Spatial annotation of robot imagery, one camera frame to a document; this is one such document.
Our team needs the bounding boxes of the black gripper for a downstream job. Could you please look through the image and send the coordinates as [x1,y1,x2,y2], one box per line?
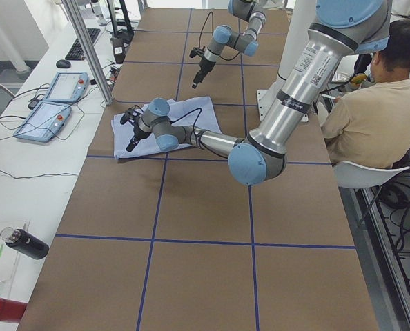
[192,57,215,89]
[126,122,152,152]

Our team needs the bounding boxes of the light blue striped shirt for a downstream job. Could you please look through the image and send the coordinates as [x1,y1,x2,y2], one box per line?
[111,97,222,159]

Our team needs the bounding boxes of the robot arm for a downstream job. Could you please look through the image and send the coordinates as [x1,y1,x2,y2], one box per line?
[189,1,266,88]
[120,1,392,185]

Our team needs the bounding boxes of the upper teach pendant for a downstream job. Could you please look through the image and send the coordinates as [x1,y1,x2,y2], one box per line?
[43,72,90,103]

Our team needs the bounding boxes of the teach pendant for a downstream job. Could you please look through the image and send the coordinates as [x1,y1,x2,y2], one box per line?
[13,101,72,143]
[43,72,90,103]

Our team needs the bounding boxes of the lower teach pendant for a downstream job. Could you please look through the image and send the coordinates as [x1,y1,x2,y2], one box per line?
[13,101,72,143]

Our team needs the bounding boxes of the black keyboard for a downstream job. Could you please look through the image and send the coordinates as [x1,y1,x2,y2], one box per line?
[65,27,101,61]

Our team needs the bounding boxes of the black computer mouse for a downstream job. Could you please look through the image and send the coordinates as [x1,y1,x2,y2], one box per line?
[55,59,71,69]

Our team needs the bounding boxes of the black water bottle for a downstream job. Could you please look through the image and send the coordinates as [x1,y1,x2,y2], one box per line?
[0,227,49,260]

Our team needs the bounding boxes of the white chair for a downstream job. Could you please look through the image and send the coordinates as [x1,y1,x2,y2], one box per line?
[333,161,409,225]

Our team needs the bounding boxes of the seated person in beige shirt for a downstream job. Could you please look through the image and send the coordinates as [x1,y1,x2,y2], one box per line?
[321,20,410,168]

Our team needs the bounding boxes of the red cylinder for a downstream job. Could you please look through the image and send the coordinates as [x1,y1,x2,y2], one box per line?
[0,297,28,323]

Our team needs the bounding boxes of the aluminium frame post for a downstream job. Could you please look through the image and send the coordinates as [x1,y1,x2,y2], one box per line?
[62,0,113,106]

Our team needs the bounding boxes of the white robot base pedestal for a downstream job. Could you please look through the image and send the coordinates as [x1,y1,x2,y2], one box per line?
[257,0,316,121]

